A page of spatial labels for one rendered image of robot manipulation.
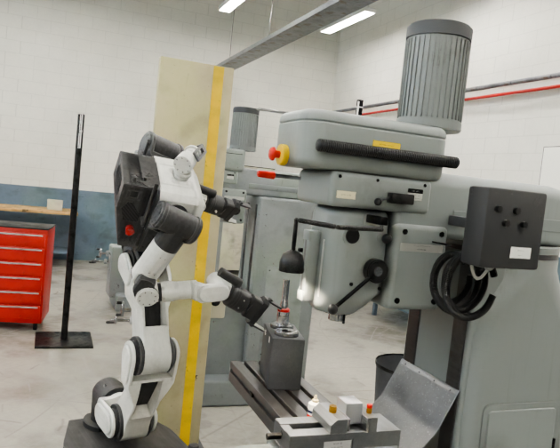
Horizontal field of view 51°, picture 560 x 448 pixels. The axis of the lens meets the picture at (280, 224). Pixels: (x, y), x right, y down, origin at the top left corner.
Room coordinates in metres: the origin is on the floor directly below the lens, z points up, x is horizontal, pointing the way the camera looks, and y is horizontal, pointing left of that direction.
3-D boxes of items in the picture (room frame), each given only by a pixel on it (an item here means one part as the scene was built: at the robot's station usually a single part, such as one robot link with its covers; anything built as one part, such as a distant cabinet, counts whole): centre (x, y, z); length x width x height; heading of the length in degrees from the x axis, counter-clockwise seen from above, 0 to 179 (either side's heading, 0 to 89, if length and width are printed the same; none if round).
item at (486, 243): (1.58, -0.60, 1.62); 0.20 x 0.09 x 0.21; 112
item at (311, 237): (1.74, -0.10, 1.45); 0.04 x 0.04 x 0.21; 22
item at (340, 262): (1.78, -0.20, 1.47); 0.21 x 0.19 x 0.32; 22
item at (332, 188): (1.80, -0.24, 1.68); 0.34 x 0.24 x 0.10; 112
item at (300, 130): (1.79, -0.21, 1.81); 0.47 x 0.26 x 0.16; 112
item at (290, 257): (1.67, -0.05, 1.46); 0.07 x 0.07 x 0.06
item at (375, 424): (1.64, -0.22, 1.00); 0.35 x 0.15 x 0.11; 111
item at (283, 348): (2.17, -0.06, 1.04); 0.22 x 0.12 x 0.20; 10
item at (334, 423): (1.63, -0.20, 1.03); 0.12 x 0.06 x 0.04; 21
